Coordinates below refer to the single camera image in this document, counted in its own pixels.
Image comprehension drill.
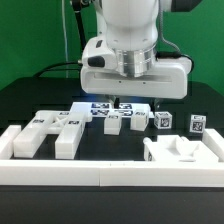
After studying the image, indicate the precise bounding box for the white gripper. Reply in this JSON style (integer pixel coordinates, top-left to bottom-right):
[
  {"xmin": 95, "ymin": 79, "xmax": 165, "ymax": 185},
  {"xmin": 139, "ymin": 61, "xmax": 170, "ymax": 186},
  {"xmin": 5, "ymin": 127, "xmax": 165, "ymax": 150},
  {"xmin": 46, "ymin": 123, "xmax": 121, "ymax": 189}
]
[{"xmin": 81, "ymin": 38, "xmax": 193, "ymax": 112}]

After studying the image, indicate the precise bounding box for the white chair seat part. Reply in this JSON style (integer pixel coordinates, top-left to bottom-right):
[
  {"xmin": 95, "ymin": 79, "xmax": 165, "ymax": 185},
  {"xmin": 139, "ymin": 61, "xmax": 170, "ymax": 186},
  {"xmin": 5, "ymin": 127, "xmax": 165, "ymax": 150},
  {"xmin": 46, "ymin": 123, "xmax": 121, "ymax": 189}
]
[{"xmin": 143, "ymin": 135, "xmax": 211, "ymax": 162}]

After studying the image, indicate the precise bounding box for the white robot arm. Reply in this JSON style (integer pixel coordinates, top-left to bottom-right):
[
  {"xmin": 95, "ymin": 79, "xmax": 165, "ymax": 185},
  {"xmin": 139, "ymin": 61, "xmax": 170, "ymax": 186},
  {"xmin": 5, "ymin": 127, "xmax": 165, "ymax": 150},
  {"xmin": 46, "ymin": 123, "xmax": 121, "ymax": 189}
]
[{"xmin": 81, "ymin": 0, "xmax": 202, "ymax": 100}]

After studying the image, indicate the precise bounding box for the white tagged cube near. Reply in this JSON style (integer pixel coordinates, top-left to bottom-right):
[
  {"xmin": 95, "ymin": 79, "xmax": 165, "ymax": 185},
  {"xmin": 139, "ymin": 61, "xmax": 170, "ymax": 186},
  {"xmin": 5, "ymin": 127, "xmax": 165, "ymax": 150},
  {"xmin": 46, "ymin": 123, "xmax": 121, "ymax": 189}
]
[{"xmin": 154, "ymin": 111, "xmax": 172, "ymax": 129}]

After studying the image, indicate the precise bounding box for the white tagged cube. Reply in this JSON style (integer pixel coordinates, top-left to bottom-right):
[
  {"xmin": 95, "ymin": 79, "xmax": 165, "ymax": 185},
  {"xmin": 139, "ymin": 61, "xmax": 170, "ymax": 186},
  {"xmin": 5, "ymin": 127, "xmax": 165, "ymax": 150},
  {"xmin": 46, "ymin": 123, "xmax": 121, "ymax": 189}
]
[
  {"xmin": 190, "ymin": 114, "xmax": 206, "ymax": 133},
  {"xmin": 154, "ymin": 111, "xmax": 172, "ymax": 129}
]

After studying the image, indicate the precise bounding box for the white marker base sheet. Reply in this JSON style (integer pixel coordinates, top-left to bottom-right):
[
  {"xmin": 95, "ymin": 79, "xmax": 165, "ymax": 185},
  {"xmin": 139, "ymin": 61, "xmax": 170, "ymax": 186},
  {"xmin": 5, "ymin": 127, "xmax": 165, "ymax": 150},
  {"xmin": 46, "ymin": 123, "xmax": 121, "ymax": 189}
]
[{"xmin": 70, "ymin": 102, "xmax": 154, "ymax": 118}]

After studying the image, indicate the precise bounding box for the white tagged cube far right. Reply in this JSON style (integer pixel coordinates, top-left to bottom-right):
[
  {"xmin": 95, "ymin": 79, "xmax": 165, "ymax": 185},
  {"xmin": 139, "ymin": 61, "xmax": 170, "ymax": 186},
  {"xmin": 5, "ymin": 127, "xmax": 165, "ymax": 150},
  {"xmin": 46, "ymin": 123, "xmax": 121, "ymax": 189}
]
[{"xmin": 190, "ymin": 114, "xmax": 206, "ymax": 133}]

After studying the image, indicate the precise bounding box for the black thick cable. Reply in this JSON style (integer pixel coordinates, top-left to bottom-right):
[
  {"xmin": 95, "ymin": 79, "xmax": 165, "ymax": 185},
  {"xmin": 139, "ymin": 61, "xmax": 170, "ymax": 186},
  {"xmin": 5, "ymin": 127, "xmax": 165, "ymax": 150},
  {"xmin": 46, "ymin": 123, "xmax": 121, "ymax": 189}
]
[{"xmin": 32, "ymin": 60, "xmax": 83, "ymax": 78}]

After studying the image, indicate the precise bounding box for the white chair back frame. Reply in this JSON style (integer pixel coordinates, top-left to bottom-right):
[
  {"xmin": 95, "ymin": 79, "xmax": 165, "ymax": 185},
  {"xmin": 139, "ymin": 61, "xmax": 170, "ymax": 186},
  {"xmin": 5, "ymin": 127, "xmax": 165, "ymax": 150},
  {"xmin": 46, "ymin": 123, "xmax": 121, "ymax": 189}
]
[{"xmin": 13, "ymin": 111, "xmax": 92, "ymax": 159}]

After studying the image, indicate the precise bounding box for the black cable post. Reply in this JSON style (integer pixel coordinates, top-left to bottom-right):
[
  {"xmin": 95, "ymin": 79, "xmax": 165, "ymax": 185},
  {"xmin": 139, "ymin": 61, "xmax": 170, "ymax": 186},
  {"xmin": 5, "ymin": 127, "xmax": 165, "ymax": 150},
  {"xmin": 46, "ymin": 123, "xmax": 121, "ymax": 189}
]
[{"xmin": 70, "ymin": 0, "xmax": 92, "ymax": 50}]

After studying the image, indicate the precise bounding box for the thin white cable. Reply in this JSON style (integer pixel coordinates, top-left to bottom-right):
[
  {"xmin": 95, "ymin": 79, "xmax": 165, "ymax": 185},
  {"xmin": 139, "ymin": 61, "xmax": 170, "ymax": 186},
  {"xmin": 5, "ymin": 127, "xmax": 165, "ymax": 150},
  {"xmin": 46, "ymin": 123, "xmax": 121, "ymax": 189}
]
[{"xmin": 61, "ymin": 0, "xmax": 70, "ymax": 78}]

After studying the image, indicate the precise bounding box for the white U-shaped fence wall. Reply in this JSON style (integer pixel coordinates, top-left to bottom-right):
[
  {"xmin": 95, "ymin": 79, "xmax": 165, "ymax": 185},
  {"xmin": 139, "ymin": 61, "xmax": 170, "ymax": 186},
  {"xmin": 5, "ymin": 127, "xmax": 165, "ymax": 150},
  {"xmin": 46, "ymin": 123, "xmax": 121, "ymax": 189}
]
[{"xmin": 0, "ymin": 126, "xmax": 224, "ymax": 187}]

